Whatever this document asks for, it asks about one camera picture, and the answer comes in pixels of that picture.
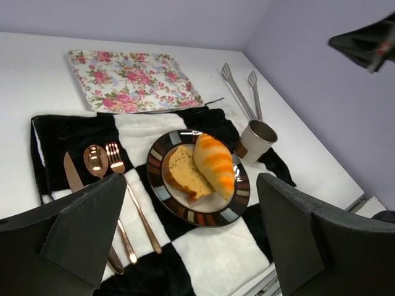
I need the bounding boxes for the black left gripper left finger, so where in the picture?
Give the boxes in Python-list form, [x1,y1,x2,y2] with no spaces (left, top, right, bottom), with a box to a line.
[39,174,126,288]

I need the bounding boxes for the orange croissant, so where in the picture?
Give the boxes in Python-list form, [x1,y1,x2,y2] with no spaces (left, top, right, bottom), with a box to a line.
[193,133,235,200]

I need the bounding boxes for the dark rimmed beige plate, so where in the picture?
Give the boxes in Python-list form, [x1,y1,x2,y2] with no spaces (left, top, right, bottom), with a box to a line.
[146,129,251,228]

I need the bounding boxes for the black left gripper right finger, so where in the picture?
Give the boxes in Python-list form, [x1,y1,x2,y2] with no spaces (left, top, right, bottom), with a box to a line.
[256,173,326,295]

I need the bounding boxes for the sliced bread piece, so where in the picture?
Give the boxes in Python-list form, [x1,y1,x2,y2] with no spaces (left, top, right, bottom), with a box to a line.
[162,145,215,204]

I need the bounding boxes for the floral rectangular tray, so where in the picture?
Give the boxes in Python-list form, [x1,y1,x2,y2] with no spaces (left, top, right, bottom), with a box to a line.
[68,50,204,113]

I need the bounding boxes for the silver metal cup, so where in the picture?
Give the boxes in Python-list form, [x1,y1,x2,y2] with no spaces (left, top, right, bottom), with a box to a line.
[235,119,278,163]

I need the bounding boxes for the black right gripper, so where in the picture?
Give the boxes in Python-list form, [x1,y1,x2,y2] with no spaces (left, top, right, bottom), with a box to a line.
[328,14,394,73]

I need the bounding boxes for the copper fork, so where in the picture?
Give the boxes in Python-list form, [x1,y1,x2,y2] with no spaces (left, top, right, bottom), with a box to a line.
[105,141,163,255]

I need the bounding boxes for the copper knife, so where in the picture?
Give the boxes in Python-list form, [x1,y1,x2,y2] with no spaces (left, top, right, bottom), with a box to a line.
[64,152,125,274]

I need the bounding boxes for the silver metal food tongs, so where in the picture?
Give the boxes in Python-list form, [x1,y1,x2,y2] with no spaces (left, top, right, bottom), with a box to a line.
[220,62,264,121]

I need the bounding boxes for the copper spoon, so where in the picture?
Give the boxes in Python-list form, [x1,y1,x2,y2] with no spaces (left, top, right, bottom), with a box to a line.
[83,144,138,264]

